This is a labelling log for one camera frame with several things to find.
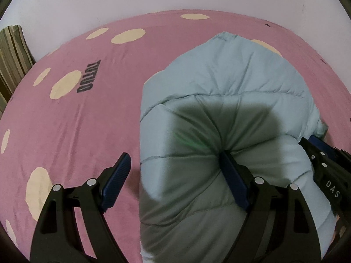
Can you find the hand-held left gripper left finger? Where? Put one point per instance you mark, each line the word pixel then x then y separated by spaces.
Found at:
pixel 118 179

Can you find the pink dotted bed sheet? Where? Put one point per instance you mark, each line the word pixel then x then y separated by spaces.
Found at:
pixel 82 128

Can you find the striped olive cloth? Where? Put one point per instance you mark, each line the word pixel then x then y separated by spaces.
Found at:
pixel 13 54

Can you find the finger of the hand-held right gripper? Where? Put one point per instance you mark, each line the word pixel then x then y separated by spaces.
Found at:
pixel 319 142

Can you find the light blue puffer jacket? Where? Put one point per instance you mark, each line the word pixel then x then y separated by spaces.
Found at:
pixel 219 74

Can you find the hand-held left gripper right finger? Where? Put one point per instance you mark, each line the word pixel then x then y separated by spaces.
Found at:
pixel 234 180

